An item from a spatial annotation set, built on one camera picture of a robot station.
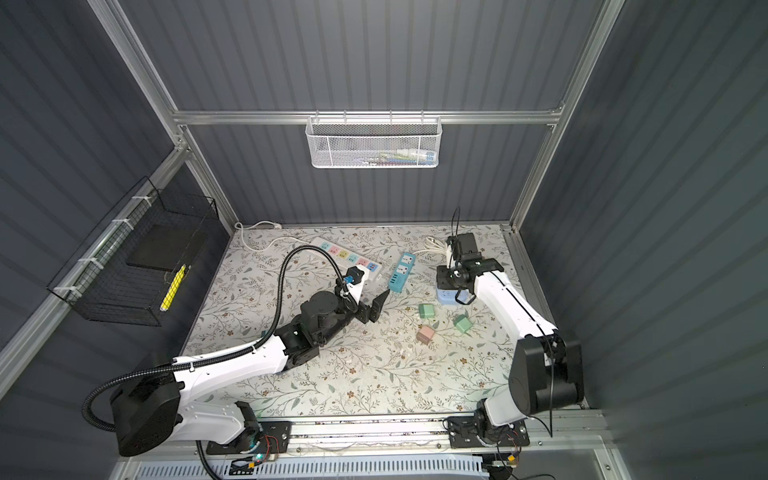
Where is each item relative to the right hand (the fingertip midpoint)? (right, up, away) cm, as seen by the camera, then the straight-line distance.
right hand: (448, 279), depth 88 cm
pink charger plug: (-7, -17, +1) cm, 18 cm away
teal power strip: (-13, +1, +15) cm, 20 cm away
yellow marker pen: (-68, -2, -20) cm, 71 cm away
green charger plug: (-6, -10, +6) cm, 13 cm away
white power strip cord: (-65, +19, +34) cm, 76 cm away
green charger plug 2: (+5, -14, +3) cm, 15 cm away
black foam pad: (-75, +10, -12) cm, 76 cm away
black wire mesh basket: (-81, +4, -16) cm, 83 cm away
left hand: (-21, 0, -12) cm, 25 cm away
